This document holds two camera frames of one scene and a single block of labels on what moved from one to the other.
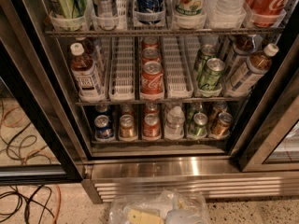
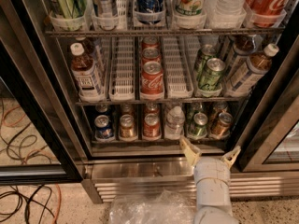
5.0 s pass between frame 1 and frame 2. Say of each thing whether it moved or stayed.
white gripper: moved
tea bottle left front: stayed
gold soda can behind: stayed
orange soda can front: stayed
